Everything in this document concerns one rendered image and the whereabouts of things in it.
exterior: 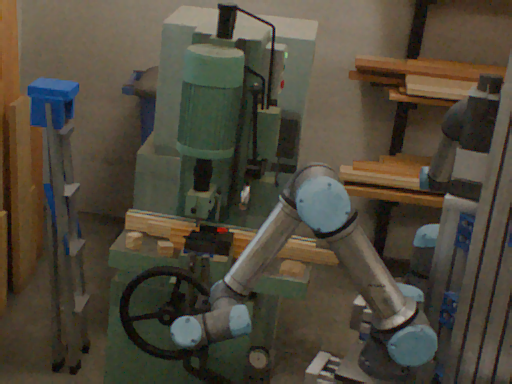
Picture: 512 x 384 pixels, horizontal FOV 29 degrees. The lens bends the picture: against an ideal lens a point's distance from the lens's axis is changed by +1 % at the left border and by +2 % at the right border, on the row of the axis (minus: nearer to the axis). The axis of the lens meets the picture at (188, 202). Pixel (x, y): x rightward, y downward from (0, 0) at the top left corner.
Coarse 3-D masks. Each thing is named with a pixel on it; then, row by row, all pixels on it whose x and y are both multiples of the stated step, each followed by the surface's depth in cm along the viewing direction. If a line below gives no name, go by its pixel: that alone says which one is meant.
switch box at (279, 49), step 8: (280, 48) 310; (264, 56) 310; (280, 56) 309; (264, 64) 311; (280, 64) 310; (264, 72) 312; (272, 72) 311; (280, 72) 311; (272, 80) 312; (280, 80) 313; (272, 88) 313; (280, 88) 316; (264, 96) 314; (272, 96) 314
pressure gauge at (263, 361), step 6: (252, 348) 290; (258, 348) 288; (264, 348) 289; (252, 354) 289; (258, 354) 288; (264, 354) 288; (252, 360) 289; (258, 360) 289; (264, 360) 288; (258, 366) 290; (264, 366) 289
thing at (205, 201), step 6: (192, 186) 303; (210, 186) 305; (192, 192) 298; (198, 192) 298; (204, 192) 299; (210, 192) 299; (186, 198) 296; (192, 198) 296; (198, 198) 296; (204, 198) 295; (210, 198) 298; (186, 204) 297; (192, 204) 297; (198, 204) 296; (204, 204) 296; (210, 204) 300; (186, 210) 298; (198, 210) 297; (204, 210) 296; (210, 210) 302; (198, 216) 297; (204, 216) 297
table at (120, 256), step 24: (120, 240) 301; (144, 240) 303; (168, 240) 305; (120, 264) 295; (144, 264) 294; (168, 264) 292; (312, 264) 300; (168, 288) 284; (264, 288) 288; (288, 288) 286
